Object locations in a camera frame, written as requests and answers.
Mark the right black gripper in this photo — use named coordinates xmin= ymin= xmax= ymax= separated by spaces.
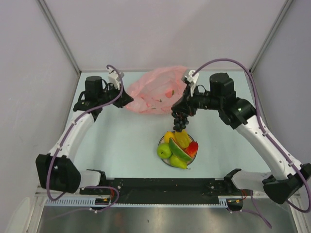
xmin=172 ymin=83 xmax=222 ymax=117

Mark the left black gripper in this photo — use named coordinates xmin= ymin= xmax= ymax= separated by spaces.
xmin=98 ymin=82 xmax=133 ymax=108

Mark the pink plastic bag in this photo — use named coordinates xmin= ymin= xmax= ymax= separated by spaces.
xmin=126 ymin=66 xmax=188 ymax=115

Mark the yellow fake banana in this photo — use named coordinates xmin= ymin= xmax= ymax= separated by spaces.
xmin=174 ymin=130 xmax=190 ymax=149

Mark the red fake fruit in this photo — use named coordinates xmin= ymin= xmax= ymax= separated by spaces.
xmin=184 ymin=141 xmax=199 ymax=158

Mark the yellow fake fruit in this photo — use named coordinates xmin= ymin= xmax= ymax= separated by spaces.
xmin=164 ymin=131 xmax=175 ymax=143

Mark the fake watermelon slice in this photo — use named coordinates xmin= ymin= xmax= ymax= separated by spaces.
xmin=169 ymin=138 xmax=192 ymax=162

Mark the green fake apple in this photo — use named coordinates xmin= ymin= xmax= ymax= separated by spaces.
xmin=156 ymin=143 xmax=172 ymax=159

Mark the green fake pear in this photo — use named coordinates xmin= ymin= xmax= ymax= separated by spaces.
xmin=170 ymin=155 xmax=189 ymax=169

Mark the white printed plate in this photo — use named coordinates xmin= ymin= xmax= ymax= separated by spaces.
xmin=158 ymin=136 xmax=198 ymax=167

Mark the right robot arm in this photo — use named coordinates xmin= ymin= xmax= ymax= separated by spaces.
xmin=172 ymin=70 xmax=311 ymax=204

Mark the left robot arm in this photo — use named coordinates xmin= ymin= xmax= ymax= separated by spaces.
xmin=35 ymin=71 xmax=133 ymax=194

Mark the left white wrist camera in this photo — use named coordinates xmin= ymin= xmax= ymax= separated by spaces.
xmin=108 ymin=68 xmax=124 ymax=90

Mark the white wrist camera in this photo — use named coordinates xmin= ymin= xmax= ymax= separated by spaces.
xmin=108 ymin=68 xmax=124 ymax=90
xmin=181 ymin=69 xmax=200 ymax=97

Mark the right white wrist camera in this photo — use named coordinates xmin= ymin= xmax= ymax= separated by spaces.
xmin=181 ymin=69 xmax=200 ymax=97

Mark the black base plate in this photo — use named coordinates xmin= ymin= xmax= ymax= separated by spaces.
xmin=80 ymin=177 xmax=254 ymax=204

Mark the white cable duct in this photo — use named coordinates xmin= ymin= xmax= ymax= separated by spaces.
xmin=45 ymin=195 xmax=243 ymax=208

